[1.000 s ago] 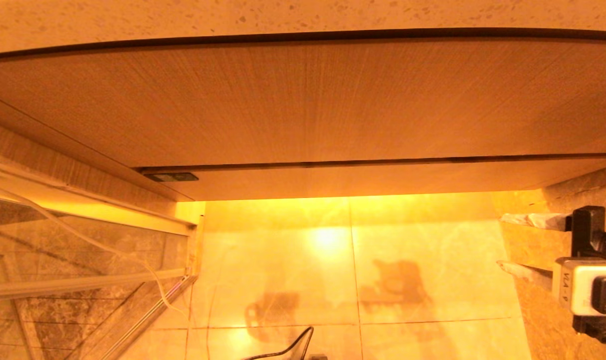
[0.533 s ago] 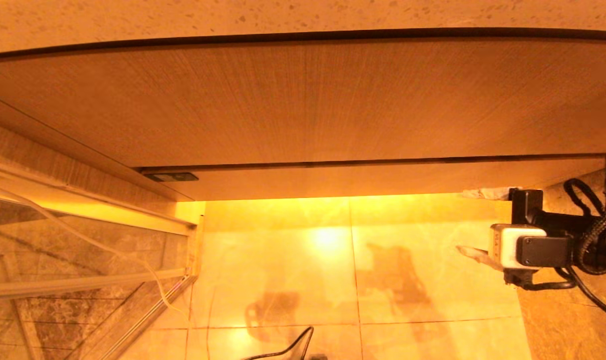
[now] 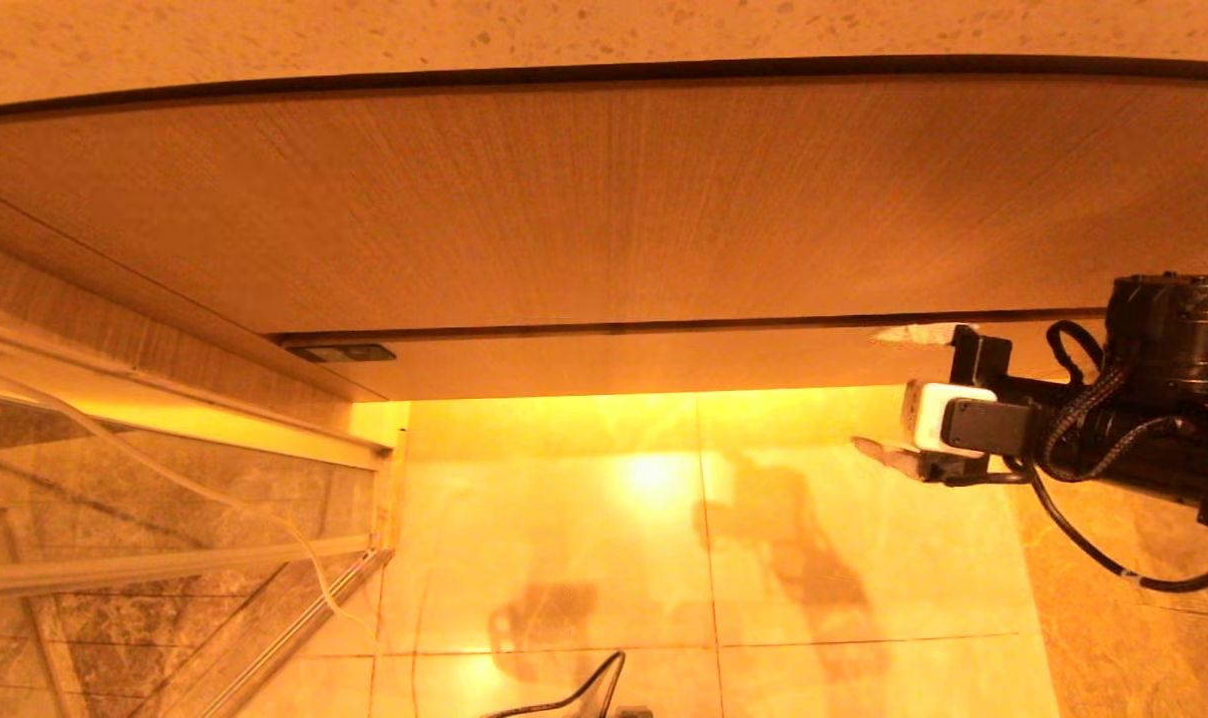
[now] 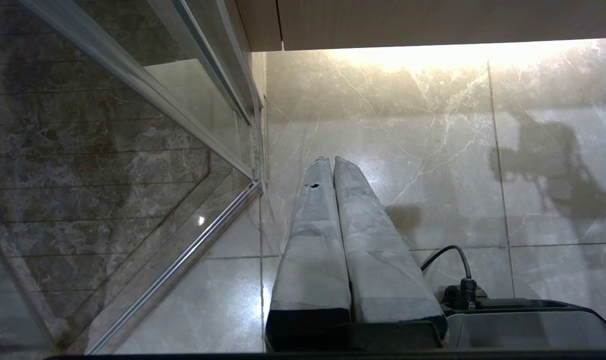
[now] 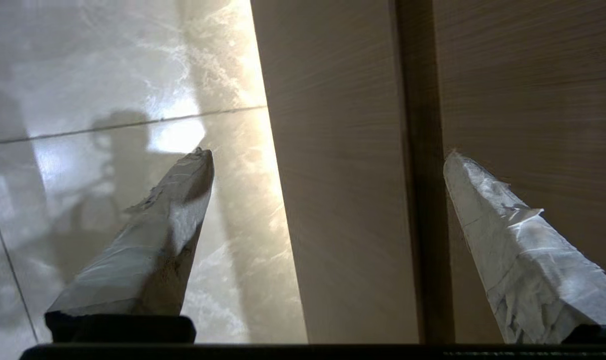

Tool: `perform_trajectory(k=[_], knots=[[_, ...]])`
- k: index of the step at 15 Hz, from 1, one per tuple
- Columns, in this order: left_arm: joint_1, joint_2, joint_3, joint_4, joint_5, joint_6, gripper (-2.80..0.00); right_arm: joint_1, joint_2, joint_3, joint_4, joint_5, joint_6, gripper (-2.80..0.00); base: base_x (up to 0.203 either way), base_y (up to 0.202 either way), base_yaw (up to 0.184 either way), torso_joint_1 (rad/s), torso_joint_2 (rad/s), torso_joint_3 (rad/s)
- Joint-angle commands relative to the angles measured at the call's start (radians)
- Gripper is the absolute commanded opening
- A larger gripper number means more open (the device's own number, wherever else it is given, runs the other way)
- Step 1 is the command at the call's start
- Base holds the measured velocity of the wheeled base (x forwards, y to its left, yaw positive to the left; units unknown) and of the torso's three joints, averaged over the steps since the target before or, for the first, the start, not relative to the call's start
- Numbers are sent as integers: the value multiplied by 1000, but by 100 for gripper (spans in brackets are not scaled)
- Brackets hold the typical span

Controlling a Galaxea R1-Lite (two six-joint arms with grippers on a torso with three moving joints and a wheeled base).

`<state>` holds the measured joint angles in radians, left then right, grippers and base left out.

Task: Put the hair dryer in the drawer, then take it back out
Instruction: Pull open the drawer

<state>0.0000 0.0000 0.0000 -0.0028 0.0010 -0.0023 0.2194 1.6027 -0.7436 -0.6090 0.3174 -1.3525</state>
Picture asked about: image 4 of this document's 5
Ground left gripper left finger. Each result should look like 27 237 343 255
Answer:
265 157 352 351

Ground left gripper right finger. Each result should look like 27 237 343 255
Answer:
334 158 448 337

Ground wooden drawer with cutout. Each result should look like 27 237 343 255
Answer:
277 0 606 52

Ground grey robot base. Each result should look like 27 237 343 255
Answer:
440 285 606 351

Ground framed glass shower door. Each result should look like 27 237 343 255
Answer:
0 0 264 356

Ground wooden vanity cabinet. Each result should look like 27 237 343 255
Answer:
233 0 284 53

